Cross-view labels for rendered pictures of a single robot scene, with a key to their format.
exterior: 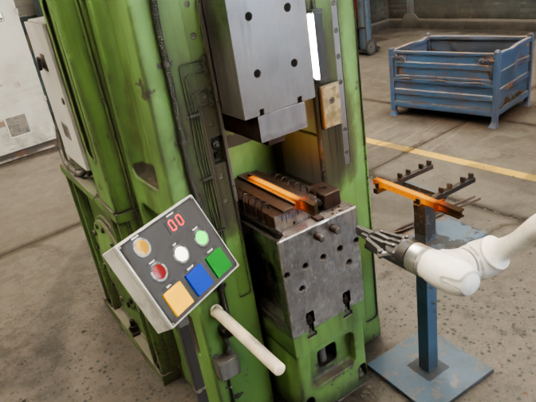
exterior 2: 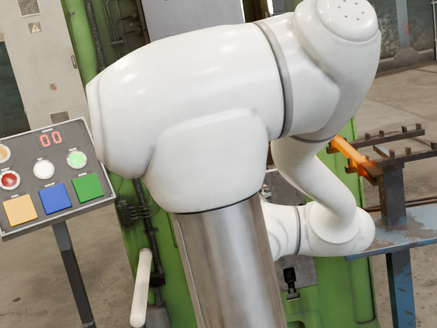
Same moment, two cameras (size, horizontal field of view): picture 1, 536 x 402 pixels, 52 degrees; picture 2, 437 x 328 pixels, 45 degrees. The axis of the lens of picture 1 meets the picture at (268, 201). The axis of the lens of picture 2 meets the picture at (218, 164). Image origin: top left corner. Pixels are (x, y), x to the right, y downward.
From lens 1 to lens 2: 1.05 m
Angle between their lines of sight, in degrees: 28
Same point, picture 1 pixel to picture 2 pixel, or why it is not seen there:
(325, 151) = not seen: hidden behind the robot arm
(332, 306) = not seen: hidden behind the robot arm
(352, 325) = (302, 312)
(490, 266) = (315, 234)
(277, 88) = (192, 13)
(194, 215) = (77, 136)
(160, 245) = (23, 156)
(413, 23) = not seen: outside the picture
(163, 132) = (84, 56)
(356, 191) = (337, 155)
